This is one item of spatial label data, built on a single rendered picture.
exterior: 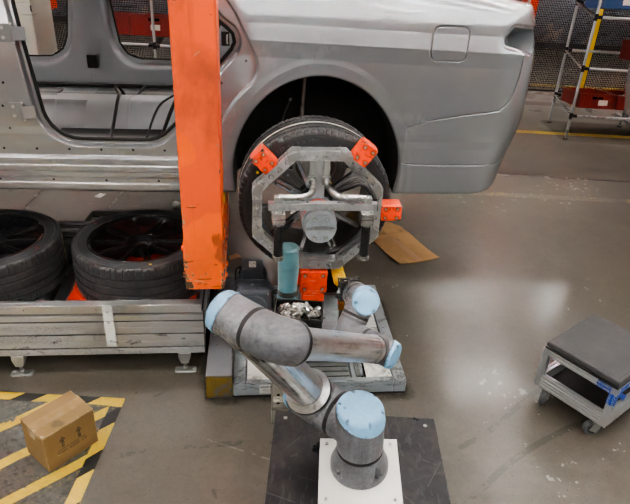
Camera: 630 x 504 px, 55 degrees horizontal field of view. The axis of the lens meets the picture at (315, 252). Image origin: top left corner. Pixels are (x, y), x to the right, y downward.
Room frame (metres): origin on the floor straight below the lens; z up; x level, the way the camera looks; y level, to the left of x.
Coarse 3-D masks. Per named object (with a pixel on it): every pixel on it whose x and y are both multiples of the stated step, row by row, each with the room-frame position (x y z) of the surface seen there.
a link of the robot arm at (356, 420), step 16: (336, 400) 1.43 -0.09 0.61; (352, 400) 1.42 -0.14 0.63; (368, 400) 1.42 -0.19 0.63; (336, 416) 1.39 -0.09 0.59; (352, 416) 1.36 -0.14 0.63; (368, 416) 1.36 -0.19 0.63; (384, 416) 1.38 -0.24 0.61; (336, 432) 1.36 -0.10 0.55; (352, 432) 1.33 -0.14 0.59; (368, 432) 1.32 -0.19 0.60; (352, 448) 1.33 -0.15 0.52; (368, 448) 1.33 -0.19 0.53
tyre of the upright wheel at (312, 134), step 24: (288, 120) 2.55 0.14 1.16; (312, 120) 2.52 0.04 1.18; (336, 120) 2.57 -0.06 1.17; (264, 144) 2.41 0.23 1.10; (288, 144) 2.36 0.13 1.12; (312, 144) 2.37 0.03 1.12; (336, 144) 2.38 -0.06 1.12; (240, 192) 2.35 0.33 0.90; (384, 192) 2.41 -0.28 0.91; (240, 216) 2.35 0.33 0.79
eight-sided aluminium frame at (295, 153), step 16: (288, 160) 2.28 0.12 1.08; (304, 160) 2.28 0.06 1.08; (320, 160) 2.29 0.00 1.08; (336, 160) 2.30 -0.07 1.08; (352, 160) 2.31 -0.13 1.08; (272, 176) 2.29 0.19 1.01; (368, 176) 2.31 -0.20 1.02; (256, 192) 2.26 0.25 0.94; (256, 208) 2.27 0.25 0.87; (256, 224) 2.26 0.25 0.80; (256, 240) 2.26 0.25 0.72; (272, 240) 2.31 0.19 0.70; (352, 240) 2.36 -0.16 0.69; (304, 256) 2.33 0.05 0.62; (320, 256) 2.34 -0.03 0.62; (336, 256) 2.33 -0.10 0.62; (352, 256) 2.31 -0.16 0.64
